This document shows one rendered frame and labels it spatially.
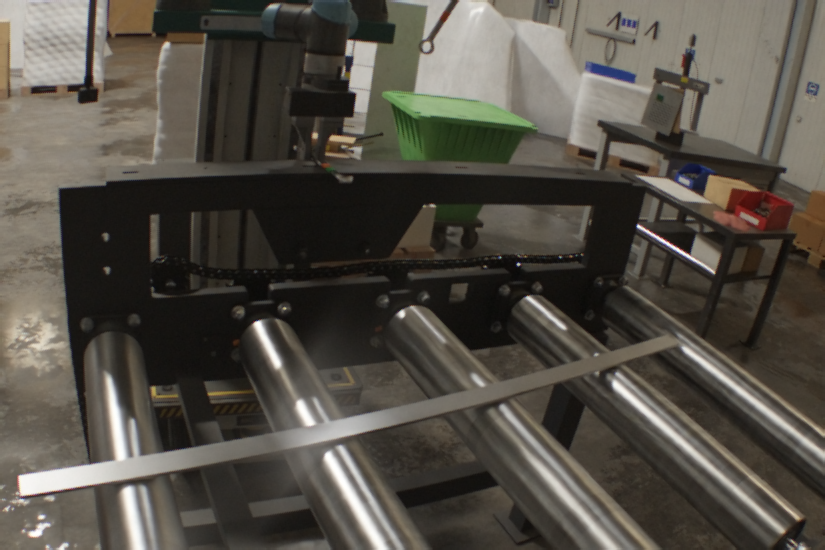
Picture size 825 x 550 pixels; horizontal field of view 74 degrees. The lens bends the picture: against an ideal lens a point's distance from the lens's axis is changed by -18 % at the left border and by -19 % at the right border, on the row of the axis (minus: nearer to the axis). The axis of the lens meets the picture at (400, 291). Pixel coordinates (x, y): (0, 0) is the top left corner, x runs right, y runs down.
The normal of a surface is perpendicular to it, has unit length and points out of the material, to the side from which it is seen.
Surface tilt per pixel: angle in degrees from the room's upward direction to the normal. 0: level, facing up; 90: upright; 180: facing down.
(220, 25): 90
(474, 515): 0
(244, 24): 90
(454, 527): 0
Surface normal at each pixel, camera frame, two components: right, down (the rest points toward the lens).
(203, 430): 0.14, -0.89
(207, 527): 0.42, 0.44
